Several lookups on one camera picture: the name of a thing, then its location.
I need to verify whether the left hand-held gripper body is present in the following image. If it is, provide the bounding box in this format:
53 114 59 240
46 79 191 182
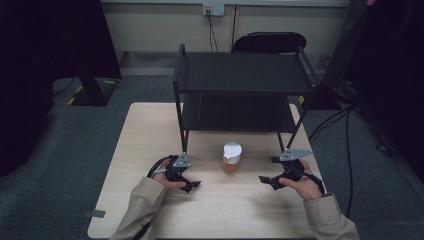
165 152 193 183

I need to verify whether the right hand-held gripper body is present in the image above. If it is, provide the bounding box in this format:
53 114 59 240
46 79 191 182
278 148 314 183

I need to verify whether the person's left hand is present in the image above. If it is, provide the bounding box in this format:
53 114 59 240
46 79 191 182
151 158 187 191

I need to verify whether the person's right hand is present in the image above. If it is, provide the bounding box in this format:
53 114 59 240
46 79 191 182
277 158 324 201

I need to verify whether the clear jar with white lid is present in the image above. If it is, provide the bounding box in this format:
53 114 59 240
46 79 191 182
222 141 244 176

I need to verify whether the black two-tier shelf rack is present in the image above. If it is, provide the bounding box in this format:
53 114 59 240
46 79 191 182
172 43 322 155

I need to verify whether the grey tape strip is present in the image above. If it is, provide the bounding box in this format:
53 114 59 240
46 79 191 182
82 208 107 220

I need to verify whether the black stand base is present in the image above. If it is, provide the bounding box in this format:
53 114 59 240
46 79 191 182
66 76 120 108

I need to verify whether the black chair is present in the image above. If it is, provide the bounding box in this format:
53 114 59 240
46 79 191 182
230 31 308 55

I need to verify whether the black curtain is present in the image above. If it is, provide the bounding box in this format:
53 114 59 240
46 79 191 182
0 0 123 178
344 0 424 183

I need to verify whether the left hand-held gripper cable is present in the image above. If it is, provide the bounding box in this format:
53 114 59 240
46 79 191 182
146 155 172 179

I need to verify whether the hand-held gripper cable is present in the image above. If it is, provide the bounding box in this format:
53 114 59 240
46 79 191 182
146 155 172 179
302 171 327 195

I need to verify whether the right hand-held gripper cable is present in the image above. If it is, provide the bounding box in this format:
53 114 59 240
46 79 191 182
302 171 327 195

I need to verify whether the black floor cable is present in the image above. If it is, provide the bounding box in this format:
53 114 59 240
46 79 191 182
307 103 359 219

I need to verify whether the black socket cable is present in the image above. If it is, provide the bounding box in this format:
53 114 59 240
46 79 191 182
206 9 220 53

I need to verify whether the white wall socket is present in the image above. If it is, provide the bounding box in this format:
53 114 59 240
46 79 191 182
202 3 226 17

